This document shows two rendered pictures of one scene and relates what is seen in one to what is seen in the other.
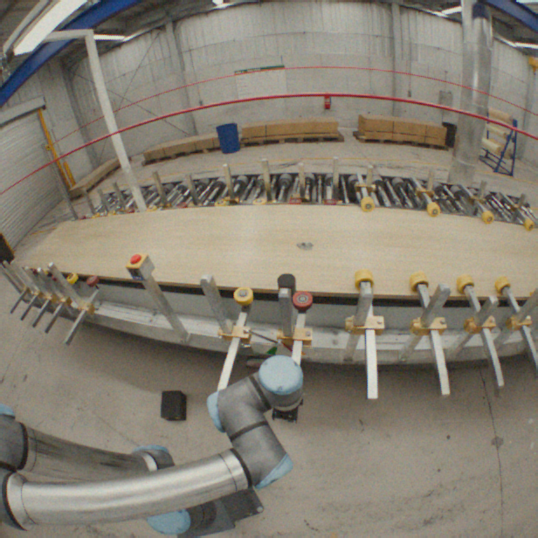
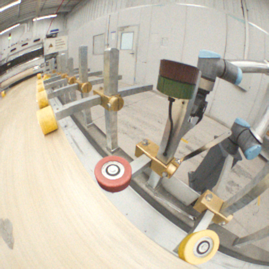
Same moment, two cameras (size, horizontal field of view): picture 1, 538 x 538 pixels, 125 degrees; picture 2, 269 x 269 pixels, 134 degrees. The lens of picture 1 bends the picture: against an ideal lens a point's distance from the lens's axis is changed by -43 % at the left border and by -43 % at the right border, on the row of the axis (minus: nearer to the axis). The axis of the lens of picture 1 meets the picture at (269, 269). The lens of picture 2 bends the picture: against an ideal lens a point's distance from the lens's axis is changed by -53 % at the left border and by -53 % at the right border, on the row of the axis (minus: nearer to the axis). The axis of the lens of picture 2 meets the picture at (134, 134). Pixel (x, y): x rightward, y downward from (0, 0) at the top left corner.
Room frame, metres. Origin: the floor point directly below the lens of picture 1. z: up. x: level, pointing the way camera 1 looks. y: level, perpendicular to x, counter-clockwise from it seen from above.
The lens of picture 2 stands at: (0.72, -0.02, 1.12)
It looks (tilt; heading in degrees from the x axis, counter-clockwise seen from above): 39 degrees down; 207
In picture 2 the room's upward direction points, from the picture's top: 6 degrees clockwise
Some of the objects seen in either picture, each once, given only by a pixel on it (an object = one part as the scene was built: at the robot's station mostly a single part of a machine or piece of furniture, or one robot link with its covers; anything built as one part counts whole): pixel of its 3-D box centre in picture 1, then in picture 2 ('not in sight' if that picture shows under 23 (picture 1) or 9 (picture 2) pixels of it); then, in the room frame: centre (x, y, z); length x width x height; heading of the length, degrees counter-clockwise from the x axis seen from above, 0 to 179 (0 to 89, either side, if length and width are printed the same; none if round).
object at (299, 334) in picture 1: (294, 335); (156, 159); (0.49, -0.06, 0.85); 0.14 x 0.06 x 0.05; 74
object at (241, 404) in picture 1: (238, 408); (228, 71); (0.15, 0.11, 1.14); 0.12 x 0.12 x 0.09; 23
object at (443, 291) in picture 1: (420, 329); (84, 89); (0.35, -0.52, 0.93); 0.04 x 0.04 x 0.48; 74
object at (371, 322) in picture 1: (363, 325); (107, 98); (0.42, -0.30, 0.95); 0.14 x 0.06 x 0.05; 74
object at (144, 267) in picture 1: (140, 267); not in sight; (0.64, 0.45, 1.18); 0.07 x 0.07 x 0.08; 74
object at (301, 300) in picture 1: (302, 306); (114, 181); (0.62, -0.11, 0.85); 0.08 x 0.08 x 0.11
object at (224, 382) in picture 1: (235, 344); (216, 195); (0.50, 0.18, 0.82); 0.44 x 0.03 x 0.04; 164
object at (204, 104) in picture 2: (286, 404); (199, 100); (0.19, 0.01, 0.97); 0.09 x 0.08 x 0.12; 163
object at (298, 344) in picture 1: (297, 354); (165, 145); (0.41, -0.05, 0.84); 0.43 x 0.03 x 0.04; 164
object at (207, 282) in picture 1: (224, 320); (242, 198); (0.56, 0.20, 0.92); 0.04 x 0.04 x 0.48; 74
